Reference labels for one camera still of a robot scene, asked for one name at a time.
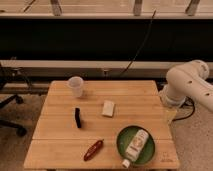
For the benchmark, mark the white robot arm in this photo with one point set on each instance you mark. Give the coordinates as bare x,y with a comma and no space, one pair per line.
188,80

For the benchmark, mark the translucent plastic measuring cup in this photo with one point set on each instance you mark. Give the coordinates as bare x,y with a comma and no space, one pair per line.
75,83

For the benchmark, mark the black marker bar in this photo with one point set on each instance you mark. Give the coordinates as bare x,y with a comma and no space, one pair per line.
77,117

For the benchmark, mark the green round plate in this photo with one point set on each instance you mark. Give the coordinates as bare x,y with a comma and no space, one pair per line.
124,138

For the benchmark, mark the red utility knife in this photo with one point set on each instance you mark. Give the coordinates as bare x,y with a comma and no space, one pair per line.
93,150

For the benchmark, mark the white lotion bottle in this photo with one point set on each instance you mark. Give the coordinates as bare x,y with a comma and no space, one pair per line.
135,147

